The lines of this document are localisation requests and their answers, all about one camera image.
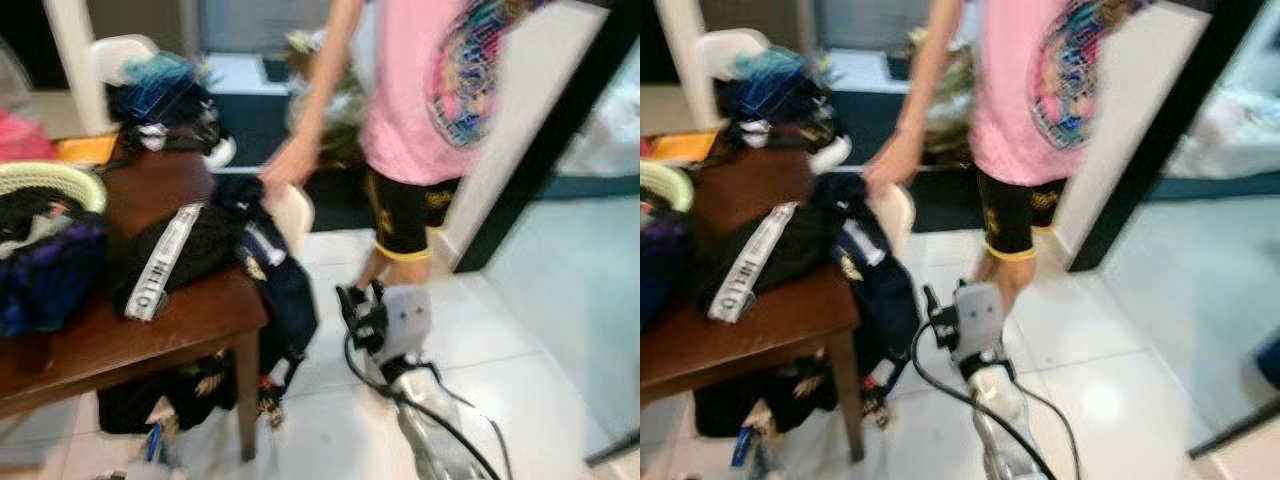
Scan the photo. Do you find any person right hand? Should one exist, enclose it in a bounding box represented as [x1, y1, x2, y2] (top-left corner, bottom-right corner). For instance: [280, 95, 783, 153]
[863, 128, 928, 197]
[260, 133, 323, 201]

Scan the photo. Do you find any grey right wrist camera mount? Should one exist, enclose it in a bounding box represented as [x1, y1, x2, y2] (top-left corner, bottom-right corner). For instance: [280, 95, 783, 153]
[948, 282, 1007, 369]
[378, 284, 435, 367]

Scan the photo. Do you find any orange flat book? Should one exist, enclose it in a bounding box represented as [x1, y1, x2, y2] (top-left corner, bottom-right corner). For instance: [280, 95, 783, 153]
[52, 133, 121, 166]
[650, 130, 721, 163]

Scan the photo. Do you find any green perforated laundry basket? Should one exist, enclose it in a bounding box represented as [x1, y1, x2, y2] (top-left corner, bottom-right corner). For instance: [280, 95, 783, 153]
[640, 160, 694, 216]
[0, 160, 109, 241]

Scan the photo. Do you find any brown wooden table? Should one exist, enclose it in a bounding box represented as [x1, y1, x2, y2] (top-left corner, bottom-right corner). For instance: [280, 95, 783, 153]
[0, 140, 273, 463]
[640, 140, 867, 463]

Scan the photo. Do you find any black garment with white band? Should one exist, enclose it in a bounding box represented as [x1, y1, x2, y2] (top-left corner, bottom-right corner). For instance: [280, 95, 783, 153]
[695, 200, 851, 323]
[108, 200, 266, 323]

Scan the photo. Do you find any pink red cloth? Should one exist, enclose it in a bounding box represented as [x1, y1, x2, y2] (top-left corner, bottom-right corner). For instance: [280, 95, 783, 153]
[0, 108, 53, 161]

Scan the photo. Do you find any black and gold garment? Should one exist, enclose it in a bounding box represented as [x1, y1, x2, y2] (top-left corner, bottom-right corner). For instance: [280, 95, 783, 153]
[95, 350, 241, 436]
[695, 350, 841, 441]

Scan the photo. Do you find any dark low cabinet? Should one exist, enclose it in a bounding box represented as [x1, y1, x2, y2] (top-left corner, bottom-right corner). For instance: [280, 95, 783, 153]
[200, 50, 376, 233]
[830, 45, 986, 233]

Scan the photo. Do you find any white plastic chair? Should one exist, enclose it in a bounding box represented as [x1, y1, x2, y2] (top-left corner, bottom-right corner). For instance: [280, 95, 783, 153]
[870, 185, 917, 257]
[265, 185, 317, 261]
[697, 28, 766, 131]
[88, 33, 161, 141]

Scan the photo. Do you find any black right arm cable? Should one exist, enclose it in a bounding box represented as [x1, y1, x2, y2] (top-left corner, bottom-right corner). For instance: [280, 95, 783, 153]
[908, 320, 1081, 480]
[342, 325, 513, 480]

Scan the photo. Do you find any navy blue garment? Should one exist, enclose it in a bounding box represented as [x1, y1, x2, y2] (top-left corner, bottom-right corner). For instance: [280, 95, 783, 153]
[815, 175, 921, 396]
[215, 175, 319, 396]

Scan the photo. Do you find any dark purple garment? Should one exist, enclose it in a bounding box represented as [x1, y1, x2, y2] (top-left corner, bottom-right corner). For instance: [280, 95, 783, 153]
[0, 215, 109, 336]
[640, 205, 694, 326]

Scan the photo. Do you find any person in pink shirt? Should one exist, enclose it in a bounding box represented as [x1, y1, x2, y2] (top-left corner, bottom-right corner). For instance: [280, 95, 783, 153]
[352, 0, 551, 296]
[962, 0, 1153, 311]

